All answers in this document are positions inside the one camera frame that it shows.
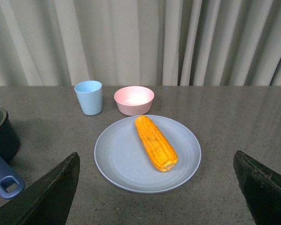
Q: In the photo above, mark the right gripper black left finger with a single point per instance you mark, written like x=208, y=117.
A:
x=48, y=200

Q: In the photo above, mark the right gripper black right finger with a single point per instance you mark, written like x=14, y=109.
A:
x=261, y=187

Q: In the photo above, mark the yellow corn cob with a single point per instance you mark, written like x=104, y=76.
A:
x=159, y=150

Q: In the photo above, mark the dark blue saucepan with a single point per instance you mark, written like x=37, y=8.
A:
x=11, y=183

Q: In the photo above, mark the grey blue round plate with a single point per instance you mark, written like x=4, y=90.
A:
x=121, y=158

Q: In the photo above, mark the light blue cup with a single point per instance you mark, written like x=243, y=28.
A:
x=89, y=94

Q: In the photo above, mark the pink bowl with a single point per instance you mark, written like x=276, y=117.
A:
x=134, y=100

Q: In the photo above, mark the white curtain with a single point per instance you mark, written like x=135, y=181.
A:
x=140, y=42

